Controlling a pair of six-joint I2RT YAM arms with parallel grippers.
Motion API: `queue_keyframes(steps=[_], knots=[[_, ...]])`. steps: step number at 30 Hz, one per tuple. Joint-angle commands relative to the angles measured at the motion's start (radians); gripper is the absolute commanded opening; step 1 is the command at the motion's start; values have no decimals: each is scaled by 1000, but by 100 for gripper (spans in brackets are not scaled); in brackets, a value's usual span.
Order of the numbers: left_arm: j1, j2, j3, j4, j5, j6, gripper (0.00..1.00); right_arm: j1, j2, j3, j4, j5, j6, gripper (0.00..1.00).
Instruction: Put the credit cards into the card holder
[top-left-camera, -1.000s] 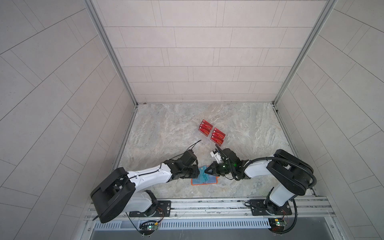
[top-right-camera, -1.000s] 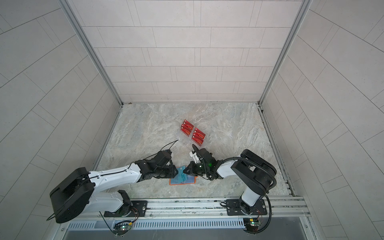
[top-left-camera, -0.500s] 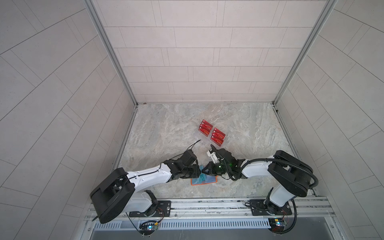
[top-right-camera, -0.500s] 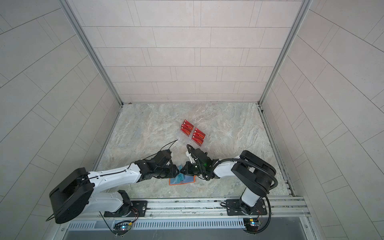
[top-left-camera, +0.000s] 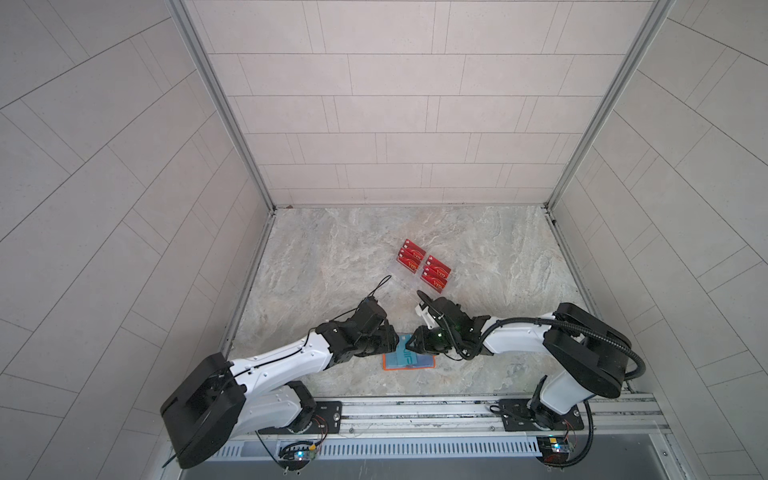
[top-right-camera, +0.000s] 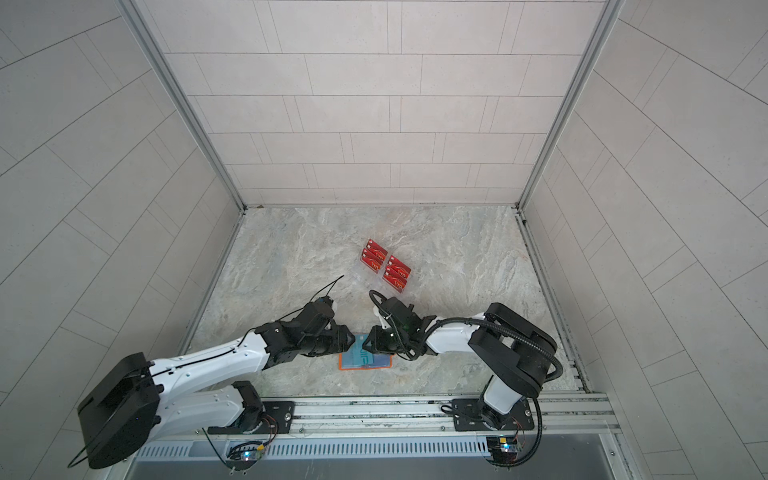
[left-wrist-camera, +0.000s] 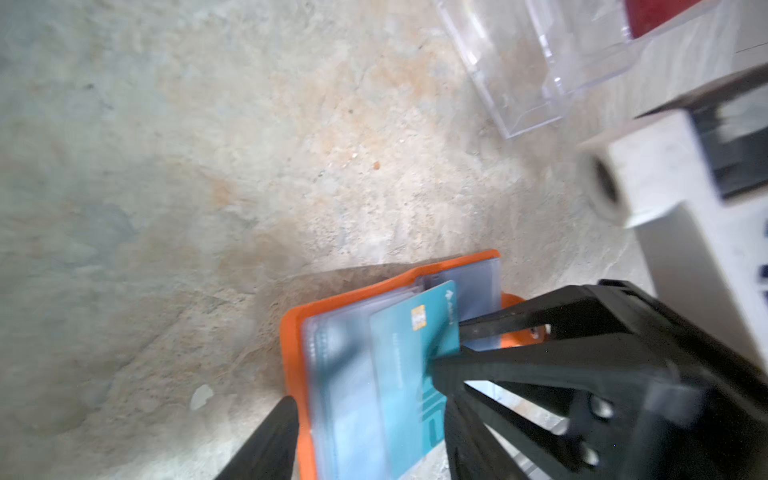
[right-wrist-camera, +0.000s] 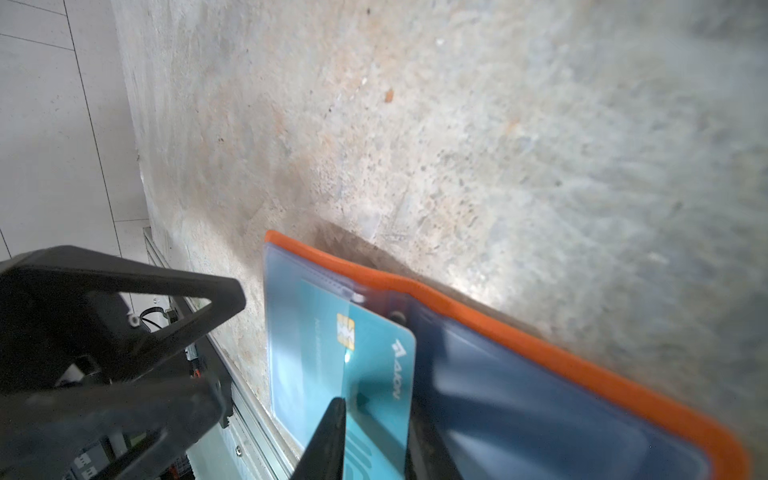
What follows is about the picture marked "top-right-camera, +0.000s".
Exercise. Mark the aluminium corner post right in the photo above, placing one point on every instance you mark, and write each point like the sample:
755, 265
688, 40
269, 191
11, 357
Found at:
607, 19

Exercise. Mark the red card left stack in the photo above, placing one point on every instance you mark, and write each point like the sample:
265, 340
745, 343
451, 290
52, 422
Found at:
374, 256

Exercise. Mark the aluminium corner post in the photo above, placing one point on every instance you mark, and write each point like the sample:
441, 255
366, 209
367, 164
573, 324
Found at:
141, 32
607, 19

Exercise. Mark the orange card holder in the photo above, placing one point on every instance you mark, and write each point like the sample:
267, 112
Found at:
380, 362

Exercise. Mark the red card right stack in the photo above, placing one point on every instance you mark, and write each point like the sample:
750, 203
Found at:
396, 273

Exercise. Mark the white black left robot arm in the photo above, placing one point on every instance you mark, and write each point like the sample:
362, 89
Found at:
141, 400

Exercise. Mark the right circuit board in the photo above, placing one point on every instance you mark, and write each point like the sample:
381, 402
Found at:
504, 451

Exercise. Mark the vent grille strip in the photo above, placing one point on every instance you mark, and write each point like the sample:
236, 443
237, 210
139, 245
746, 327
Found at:
323, 448

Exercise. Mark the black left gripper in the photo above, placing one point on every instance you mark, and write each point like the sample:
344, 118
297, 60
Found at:
340, 341

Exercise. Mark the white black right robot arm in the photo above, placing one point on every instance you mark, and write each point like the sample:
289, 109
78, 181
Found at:
521, 356

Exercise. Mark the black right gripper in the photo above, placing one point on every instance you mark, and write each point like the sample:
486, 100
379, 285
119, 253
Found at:
376, 340

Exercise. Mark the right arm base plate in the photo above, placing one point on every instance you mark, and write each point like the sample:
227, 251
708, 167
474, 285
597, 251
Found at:
472, 414

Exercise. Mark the red card stack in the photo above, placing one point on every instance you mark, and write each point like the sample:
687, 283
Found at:
374, 256
396, 273

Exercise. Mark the circuit board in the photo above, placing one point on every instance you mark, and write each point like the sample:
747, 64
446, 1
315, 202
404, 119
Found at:
504, 451
243, 456

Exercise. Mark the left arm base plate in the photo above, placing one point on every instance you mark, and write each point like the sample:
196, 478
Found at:
275, 418

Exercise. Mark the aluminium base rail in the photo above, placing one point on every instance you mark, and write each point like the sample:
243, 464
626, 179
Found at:
389, 416

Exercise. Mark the aluminium corner post left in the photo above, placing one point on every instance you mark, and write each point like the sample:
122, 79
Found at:
141, 32

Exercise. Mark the left circuit board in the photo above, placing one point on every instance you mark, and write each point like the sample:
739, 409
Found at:
243, 456

